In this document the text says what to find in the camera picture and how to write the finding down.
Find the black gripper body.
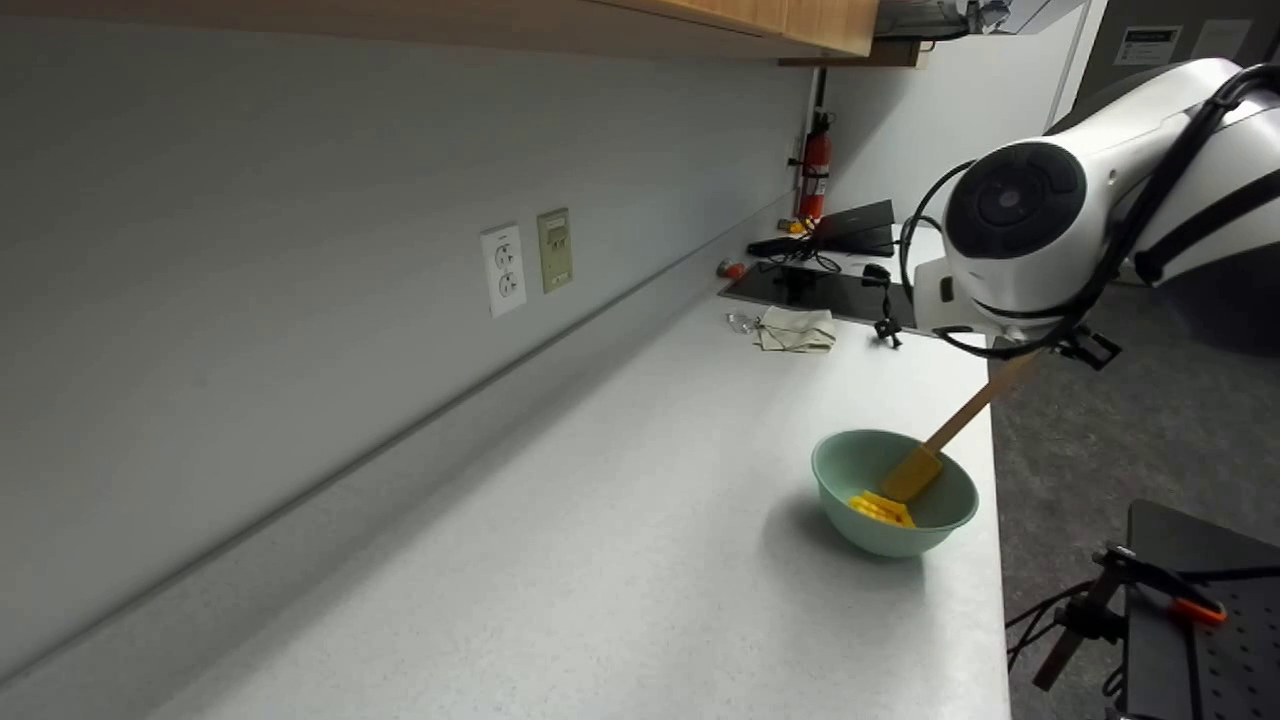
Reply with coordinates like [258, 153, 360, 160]
[988, 326, 1073, 367]

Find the wooden spatula with yellow head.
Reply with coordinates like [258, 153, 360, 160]
[872, 353, 1050, 509]

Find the mint green bowl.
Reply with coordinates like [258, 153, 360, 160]
[810, 424, 985, 561]

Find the black angled panel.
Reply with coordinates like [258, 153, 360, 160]
[745, 197, 901, 264]

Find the yellow pasta piece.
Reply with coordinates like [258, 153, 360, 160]
[843, 488, 922, 530]

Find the beige cloth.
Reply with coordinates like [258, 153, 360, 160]
[752, 304, 842, 357]

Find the grey door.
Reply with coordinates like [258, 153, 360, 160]
[1063, 0, 1280, 129]

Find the red fire extinguisher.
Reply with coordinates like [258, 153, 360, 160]
[788, 68, 842, 231]

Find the white paper sign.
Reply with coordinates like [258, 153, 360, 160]
[1116, 21, 1185, 68]
[1185, 17, 1256, 75]

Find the stainless range hood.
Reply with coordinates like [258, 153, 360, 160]
[872, 0, 1016, 44]

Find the black perforated table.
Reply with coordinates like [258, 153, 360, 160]
[1122, 494, 1280, 720]

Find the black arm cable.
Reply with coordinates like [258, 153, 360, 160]
[897, 54, 1280, 360]

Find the small black camera mount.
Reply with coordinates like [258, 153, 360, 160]
[862, 259, 913, 353]

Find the black cable bundle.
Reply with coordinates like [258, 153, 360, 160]
[1005, 573, 1128, 705]

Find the black clamp with orange handle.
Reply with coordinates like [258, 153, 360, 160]
[1091, 541, 1231, 630]

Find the wooden wall cabinet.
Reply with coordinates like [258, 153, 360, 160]
[0, 0, 924, 73]

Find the beige wall switch plate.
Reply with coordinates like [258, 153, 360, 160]
[532, 202, 581, 294]

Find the white wall outlet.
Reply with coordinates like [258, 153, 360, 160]
[482, 219, 532, 321]

